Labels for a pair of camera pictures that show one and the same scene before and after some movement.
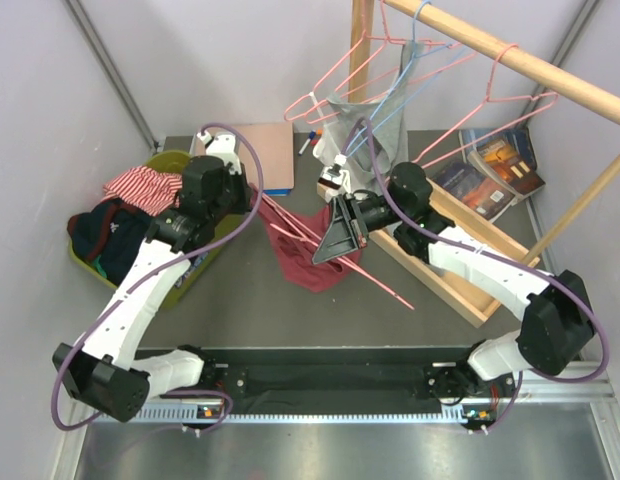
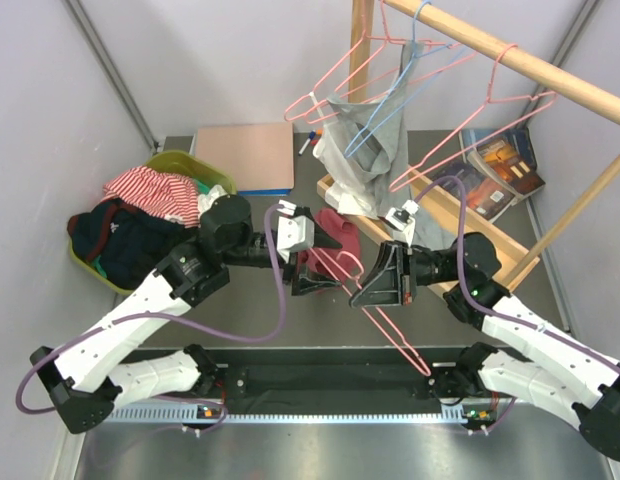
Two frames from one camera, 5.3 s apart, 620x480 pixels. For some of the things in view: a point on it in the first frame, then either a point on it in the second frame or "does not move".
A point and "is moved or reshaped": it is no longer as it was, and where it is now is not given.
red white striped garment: (146, 189) does not move
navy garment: (113, 232) does not move
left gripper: (243, 205) → (305, 281)
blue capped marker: (311, 137) does not move
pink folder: (274, 144) does not move
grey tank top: (374, 135) does not move
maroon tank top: (298, 238) is moved or reshaped
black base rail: (335, 382) does not move
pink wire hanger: (307, 233) is moved or reshaped
